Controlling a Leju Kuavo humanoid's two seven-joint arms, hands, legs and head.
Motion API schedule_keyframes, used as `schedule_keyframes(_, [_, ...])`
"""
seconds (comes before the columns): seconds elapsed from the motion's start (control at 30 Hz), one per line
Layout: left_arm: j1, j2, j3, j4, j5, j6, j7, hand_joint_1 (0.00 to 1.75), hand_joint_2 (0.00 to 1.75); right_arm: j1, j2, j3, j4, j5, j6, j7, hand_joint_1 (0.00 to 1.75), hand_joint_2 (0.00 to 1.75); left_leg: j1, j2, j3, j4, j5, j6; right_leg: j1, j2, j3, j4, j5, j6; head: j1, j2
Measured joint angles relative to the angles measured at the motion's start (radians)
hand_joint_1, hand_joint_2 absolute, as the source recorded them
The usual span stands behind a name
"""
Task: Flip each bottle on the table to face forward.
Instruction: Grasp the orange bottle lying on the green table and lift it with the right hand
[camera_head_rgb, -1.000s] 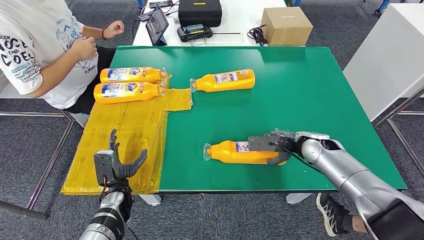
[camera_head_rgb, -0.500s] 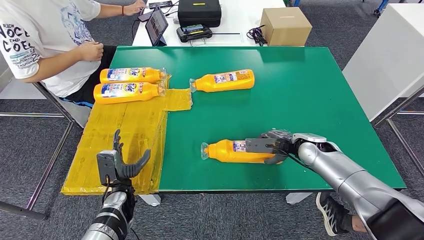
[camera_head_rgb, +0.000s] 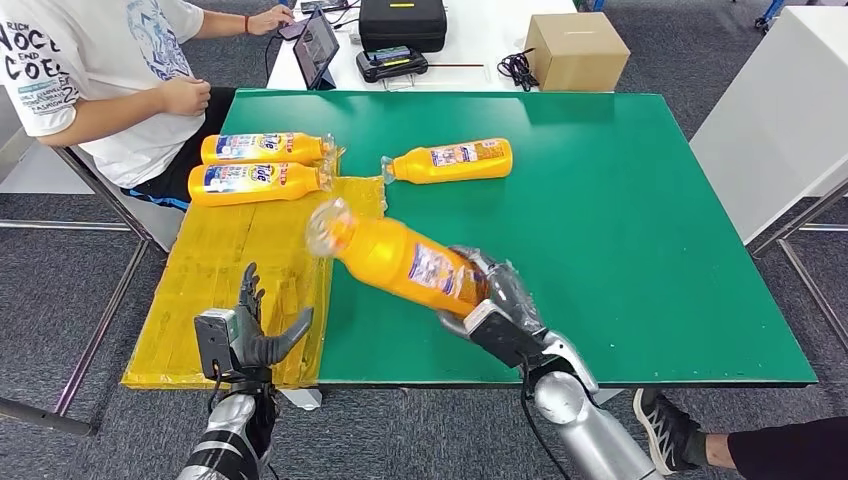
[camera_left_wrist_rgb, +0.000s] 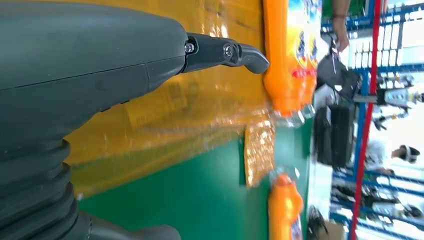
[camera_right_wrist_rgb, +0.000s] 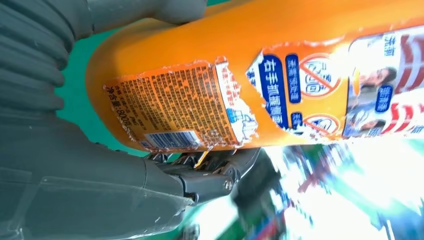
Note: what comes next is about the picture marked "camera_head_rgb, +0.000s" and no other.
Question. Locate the person's right hand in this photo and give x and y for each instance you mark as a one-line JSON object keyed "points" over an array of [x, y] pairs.
{"points": [[185, 96]]}

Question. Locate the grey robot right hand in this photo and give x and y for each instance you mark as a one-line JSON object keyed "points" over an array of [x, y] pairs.
{"points": [[510, 291]]}

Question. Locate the person's left hand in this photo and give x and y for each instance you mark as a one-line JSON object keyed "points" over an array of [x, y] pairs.
{"points": [[272, 18]]}

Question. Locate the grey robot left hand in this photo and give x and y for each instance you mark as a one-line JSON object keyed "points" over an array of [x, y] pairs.
{"points": [[265, 348]]}

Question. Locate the pink smartphone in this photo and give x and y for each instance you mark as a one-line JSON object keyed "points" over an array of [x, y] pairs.
{"points": [[293, 30]]}

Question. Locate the orange detergent bottle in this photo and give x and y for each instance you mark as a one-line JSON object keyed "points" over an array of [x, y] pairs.
{"points": [[384, 258], [301, 149], [424, 167], [298, 182]]}

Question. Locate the person's right forearm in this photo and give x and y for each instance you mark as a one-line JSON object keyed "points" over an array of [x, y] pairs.
{"points": [[99, 119]]}

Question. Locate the person's left forearm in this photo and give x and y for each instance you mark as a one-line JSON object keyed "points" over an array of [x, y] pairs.
{"points": [[222, 25]]}

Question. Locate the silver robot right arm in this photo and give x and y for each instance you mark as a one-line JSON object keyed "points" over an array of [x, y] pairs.
{"points": [[590, 430]]}

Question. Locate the black tablet on stand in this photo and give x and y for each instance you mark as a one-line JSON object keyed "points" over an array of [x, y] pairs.
{"points": [[316, 49]]}

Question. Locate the black smartphone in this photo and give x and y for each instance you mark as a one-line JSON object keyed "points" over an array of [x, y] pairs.
{"points": [[324, 6]]}

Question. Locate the white table foot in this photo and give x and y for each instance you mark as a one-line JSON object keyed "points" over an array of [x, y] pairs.
{"points": [[299, 399]]}

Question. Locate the yellow taped cardboard board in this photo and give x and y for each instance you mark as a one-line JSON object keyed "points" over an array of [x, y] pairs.
{"points": [[199, 278]]}

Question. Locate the person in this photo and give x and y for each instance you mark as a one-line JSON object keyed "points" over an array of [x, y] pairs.
{"points": [[662, 430], [86, 66]]}

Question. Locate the black handheld controller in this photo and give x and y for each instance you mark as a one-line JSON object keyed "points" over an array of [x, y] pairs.
{"points": [[392, 64]]}

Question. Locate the black carrying case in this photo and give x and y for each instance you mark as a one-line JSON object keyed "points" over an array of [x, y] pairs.
{"points": [[403, 25]]}

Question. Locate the clear acrylic stand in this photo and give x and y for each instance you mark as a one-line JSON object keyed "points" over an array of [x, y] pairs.
{"points": [[401, 83]]}

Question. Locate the stainless steel bench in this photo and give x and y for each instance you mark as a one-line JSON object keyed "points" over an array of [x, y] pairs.
{"points": [[99, 331]]}

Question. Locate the white desk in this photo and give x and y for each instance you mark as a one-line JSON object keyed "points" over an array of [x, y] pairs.
{"points": [[477, 40]]}

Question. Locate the brown cardboard box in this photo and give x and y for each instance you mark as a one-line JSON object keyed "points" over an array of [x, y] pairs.
{"points": [[576, 56]]}

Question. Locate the white table steel legs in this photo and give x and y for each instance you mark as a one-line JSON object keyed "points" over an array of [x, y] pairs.
{"points": [[778, 119]]}

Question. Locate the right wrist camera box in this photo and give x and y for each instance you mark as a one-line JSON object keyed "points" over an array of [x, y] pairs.
{"points": [[503, 338]]}

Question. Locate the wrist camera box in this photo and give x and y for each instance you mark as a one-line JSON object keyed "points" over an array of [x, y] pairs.
{"points": [[503, 338], [215, 344]]}

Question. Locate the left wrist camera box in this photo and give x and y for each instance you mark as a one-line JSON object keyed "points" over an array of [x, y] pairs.
{"points": [[215, 344]]}

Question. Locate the blue steel cart frame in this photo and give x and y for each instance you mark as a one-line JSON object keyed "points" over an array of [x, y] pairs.
{"points": [[772, 10]]}

